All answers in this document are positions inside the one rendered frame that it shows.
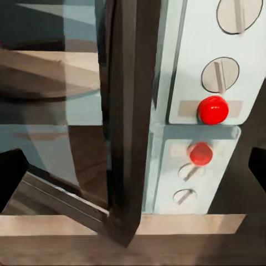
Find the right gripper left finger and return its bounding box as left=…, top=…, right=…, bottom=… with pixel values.
left=0, top=147, right=28, bottom=213

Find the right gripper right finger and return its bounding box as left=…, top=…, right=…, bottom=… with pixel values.
left=248, top=147, right=266, bottom=191

